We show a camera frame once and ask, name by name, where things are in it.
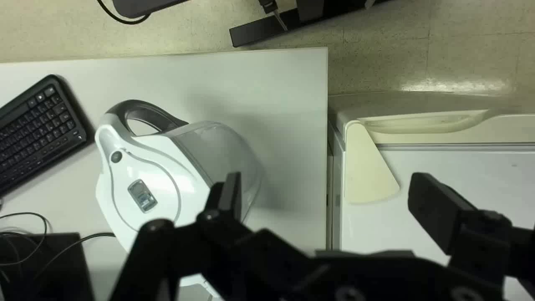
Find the black box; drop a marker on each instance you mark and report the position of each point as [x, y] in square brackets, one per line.
[43, 267]

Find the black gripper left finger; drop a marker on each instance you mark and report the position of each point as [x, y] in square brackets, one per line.
[230, 197]

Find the white plastic bin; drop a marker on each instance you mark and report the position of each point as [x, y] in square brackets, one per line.
[446, 160]

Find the black computer keyboard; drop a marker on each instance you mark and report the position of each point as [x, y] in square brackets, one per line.
[35, 134]

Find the dark grey chair base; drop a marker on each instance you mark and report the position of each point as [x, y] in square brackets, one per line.
[143, 5]

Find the black metal stand base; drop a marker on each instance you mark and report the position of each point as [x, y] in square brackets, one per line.
[279, 25]

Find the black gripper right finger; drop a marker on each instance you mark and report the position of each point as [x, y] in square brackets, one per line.
[437, 209]

